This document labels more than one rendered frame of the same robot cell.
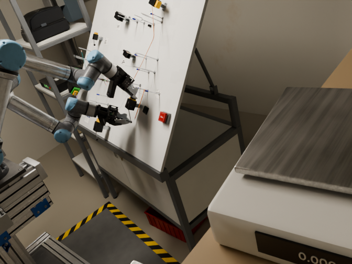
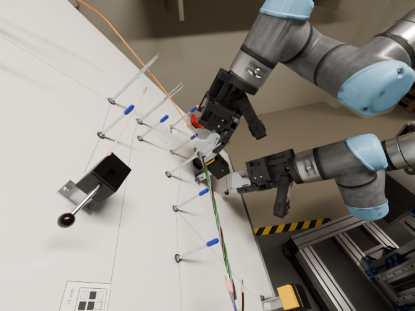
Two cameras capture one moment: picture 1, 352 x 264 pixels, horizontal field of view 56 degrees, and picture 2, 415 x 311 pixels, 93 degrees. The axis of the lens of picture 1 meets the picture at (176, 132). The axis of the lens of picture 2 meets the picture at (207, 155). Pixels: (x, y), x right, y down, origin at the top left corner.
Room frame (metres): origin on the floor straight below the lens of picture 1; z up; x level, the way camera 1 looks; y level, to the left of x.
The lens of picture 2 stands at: (2.08, 0.32, 1.53)
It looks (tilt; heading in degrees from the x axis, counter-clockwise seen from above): 44 degrees down; 203
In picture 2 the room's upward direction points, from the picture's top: straight up
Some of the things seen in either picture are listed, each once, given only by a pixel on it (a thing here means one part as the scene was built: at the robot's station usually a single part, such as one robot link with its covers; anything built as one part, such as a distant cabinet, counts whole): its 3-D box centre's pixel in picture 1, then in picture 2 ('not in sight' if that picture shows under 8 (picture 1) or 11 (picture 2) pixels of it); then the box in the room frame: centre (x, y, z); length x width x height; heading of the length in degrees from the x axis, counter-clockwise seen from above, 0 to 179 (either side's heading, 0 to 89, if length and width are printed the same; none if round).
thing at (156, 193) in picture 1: (146, 184); not in sight; (1.70, 0.27, 0.60); 0.55 x 0.03 x 0.39; 32
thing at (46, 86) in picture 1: (65, 78); not in sight; (2.74, 0.76, 1.09); 0.35 x 0.33 x 0.07; 32
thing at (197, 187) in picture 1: (157, 146); not in sight; (2.09, 0.16, 0.60); 1.17 x 0.58 x 0.40; 32
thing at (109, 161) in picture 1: (106, 156); not in sight; (2.17, 0.56, 0.60); 0.55 x 0.02 x 0.39; 32
